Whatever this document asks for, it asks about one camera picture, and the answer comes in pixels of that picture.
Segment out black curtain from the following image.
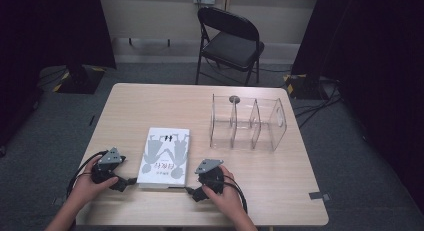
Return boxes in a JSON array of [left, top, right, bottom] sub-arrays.
[[0, 0, 117, 149], [291, 0, 424, 212]]

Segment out black folding chair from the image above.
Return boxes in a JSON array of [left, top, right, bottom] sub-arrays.
[[194, 6, 266, 87]]

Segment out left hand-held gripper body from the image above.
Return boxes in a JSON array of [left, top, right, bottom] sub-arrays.
[[90, 147, 127, 187]]

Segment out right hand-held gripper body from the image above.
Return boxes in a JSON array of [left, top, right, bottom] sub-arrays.
[[194, 158, 225, 195]]

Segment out person's right hand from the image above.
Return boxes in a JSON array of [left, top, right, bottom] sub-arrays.
[[201, 165, 248, 223]]

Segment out white book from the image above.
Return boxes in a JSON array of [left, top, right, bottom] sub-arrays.
[[136, 126, 191, 190]]

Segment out black stand base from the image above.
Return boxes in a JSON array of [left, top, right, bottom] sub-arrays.
[[283, 73, 336, 101], [52, 64, 107, 95]]

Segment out person's left hand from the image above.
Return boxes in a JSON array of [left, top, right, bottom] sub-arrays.
[[73, 155, 120, 206]]

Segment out clear acrylic book rack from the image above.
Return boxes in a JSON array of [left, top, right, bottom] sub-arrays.
[[209, 93, 288, 153]]

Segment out black floor cables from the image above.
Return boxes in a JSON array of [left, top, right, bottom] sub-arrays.
[[294, 80, 344, 129]]

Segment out left hand-held gripper cable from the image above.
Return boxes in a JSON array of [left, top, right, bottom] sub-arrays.
[[65, 150, 109, 199]]

